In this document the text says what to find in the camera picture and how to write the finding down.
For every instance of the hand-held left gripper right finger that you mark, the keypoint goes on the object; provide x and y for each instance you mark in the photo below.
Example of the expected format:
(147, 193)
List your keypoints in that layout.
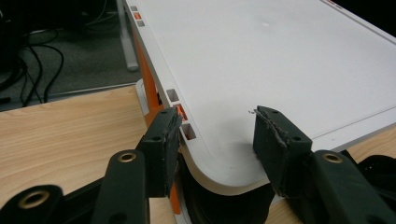
(280, 155)

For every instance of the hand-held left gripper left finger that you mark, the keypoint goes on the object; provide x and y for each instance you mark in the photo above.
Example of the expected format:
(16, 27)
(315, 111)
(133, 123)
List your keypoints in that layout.
(162, 155)

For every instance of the black shoe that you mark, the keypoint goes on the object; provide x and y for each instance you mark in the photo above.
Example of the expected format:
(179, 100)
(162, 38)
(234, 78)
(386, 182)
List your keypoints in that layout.
(224, 205)
(380, 168)

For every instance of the white two-tier shoe rack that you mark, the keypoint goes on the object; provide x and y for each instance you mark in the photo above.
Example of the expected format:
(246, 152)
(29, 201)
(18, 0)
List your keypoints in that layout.
(264, 62)

